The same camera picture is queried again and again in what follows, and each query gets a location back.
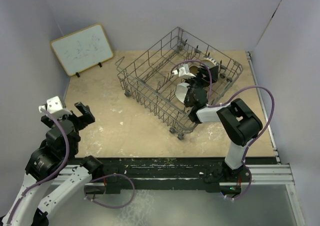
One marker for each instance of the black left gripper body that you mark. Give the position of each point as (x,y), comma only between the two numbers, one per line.
(80,122)

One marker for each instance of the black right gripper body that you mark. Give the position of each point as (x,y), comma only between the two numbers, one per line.
(197,81)

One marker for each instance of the white orange rimmed striped bowl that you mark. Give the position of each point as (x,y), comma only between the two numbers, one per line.
(210,62)

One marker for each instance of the grey wire dish rack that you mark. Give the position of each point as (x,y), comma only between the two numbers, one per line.
(149,79)

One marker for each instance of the brown glazed bowl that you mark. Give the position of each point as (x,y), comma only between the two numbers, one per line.
(194,69)

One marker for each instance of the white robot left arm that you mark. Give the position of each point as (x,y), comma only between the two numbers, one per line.
(61,144)

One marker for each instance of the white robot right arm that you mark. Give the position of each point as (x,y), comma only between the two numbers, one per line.
(239,122)

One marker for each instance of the yellow framed whiteboard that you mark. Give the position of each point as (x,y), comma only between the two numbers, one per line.
(82,49)

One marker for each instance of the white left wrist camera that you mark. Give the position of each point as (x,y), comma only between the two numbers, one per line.
(56,107)

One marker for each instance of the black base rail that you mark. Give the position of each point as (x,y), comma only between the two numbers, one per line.
(183,173)

